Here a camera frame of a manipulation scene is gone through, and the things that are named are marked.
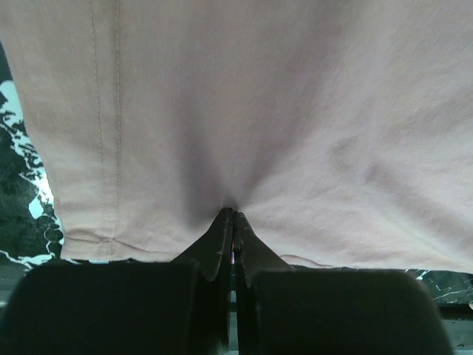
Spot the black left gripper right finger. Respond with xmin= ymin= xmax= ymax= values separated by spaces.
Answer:
xmin=234 ymin=212 xmax=452 ymax=354

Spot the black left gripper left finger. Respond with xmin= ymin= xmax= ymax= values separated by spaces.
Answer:
xmin=1 ymin=209 xmax=234 ymax=354

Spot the pink printed t-shirt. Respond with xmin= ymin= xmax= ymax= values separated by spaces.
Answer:
xmin=1 ymin=1 xmax=472 ymax=273

